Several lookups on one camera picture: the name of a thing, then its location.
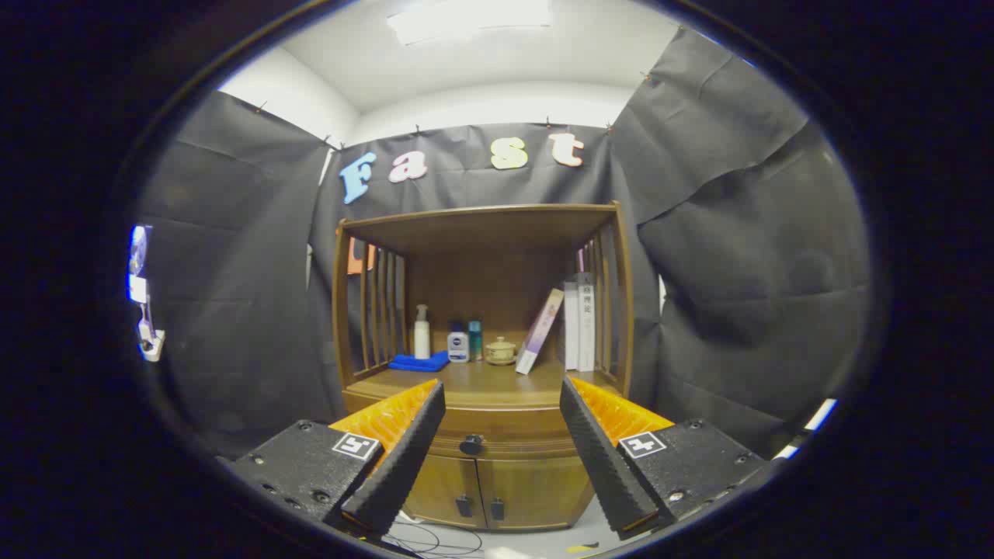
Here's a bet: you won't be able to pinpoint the white hanging device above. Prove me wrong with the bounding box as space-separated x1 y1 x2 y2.
128 225 166 363

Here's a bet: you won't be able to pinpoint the black floor cables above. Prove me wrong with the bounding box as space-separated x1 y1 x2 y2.
387 519 484 557

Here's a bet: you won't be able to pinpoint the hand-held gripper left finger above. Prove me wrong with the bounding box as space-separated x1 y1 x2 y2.
231 379 447 536

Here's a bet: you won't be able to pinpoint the wooden drawer with black knob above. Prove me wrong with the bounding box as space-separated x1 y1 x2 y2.
423 408 583 460

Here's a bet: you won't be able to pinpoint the purple and white book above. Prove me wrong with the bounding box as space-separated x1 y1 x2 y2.
515 288 565 376

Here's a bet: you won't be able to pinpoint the wooden cabinet door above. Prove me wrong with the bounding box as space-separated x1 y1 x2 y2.
475 457 596 533
402 454 487 530

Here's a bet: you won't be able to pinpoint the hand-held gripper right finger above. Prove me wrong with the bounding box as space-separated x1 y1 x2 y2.
559 376 774 541

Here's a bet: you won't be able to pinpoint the wooden countertop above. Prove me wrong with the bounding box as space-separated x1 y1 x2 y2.
344 359 624 410

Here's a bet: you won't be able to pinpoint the white book black lettering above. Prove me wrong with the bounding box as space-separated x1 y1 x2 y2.
578 272 597 373

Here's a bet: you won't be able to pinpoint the wooden cabinet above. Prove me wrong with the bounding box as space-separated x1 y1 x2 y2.
332 202 634 533

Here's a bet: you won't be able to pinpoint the blue folded cloth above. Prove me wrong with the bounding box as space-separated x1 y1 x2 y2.
388 351 451 373

